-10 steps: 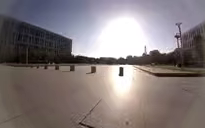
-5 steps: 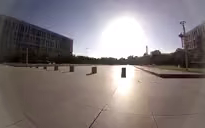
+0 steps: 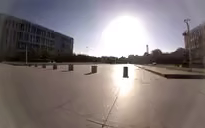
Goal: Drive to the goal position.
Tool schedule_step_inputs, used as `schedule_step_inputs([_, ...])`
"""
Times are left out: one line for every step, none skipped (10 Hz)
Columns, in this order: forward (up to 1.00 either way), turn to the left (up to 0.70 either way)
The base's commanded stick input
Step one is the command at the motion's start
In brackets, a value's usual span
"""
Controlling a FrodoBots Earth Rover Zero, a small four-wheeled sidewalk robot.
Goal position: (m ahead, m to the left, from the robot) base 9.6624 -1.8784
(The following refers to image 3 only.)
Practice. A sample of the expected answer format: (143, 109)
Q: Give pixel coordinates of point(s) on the row of bollards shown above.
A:
(125, 72)

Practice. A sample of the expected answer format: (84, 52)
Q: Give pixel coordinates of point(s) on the grey stone plaza pavement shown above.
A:
(73, 96)

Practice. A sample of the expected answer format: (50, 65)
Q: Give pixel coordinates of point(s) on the tall chimney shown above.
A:
(147, 49)

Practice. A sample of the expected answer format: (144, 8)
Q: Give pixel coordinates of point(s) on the low raised stone platform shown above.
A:
(176, 72)

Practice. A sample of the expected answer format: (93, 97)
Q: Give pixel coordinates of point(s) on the dark glass-fronted building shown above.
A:
(23, 38)

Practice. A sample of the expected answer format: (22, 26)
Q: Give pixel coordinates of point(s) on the tall lamp pole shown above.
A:
(189, 43)

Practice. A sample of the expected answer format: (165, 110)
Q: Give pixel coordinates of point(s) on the brown building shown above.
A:
(203, 43)

